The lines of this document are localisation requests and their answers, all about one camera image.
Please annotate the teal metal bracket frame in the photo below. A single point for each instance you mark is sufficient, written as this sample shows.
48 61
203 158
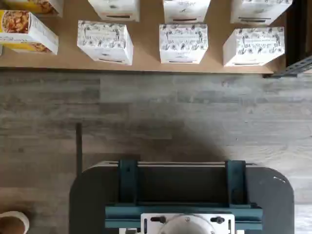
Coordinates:
126 185

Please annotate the white floral pastry box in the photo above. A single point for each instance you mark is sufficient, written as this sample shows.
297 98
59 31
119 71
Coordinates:
253 46
260 11
114 8
182 41
104 41
186 9

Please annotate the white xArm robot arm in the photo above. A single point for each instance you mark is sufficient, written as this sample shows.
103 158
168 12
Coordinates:
186 225

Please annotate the dark grey mobile robot base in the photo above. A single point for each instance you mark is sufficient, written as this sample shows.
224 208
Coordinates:
268 195

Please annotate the yellow label granola box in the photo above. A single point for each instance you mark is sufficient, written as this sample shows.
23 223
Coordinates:
24 31
36 5

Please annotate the white rimmed round container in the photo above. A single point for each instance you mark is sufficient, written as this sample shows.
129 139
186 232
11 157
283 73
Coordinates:
13 223

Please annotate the thin black pole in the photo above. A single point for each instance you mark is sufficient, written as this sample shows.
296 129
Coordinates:
78 151

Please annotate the tan wooden shelf board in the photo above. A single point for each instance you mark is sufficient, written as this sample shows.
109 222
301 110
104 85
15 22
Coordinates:
146 67

